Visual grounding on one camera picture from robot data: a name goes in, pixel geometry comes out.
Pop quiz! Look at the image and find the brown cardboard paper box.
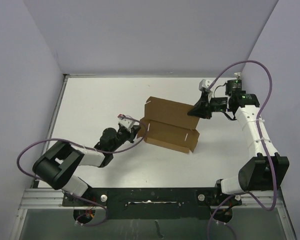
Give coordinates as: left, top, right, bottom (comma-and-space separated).
137, 96, 200, 154

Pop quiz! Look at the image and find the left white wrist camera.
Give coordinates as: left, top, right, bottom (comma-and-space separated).
117, 114, 136, 131

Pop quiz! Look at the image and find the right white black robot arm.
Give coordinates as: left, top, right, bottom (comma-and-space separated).
187, 79, 290, 205

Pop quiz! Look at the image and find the aluminium table frame rail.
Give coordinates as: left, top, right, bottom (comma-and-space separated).
9, 74, 69, 240

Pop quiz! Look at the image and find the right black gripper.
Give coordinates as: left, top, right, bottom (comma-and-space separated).
187, 92, 231, 120

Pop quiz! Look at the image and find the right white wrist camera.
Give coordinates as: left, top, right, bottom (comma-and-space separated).
198, 79, 213, 97

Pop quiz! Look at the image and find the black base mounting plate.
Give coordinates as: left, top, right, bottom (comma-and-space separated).
62, 187, 242, 223

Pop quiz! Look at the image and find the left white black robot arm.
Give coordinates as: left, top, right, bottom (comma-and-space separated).
32, 125, 141, 206

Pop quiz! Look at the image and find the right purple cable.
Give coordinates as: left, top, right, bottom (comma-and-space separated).
206, 60, 282, 230

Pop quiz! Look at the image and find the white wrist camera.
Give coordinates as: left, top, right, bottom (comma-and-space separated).
117, 114, 136, 131
198, 79, 213, 97

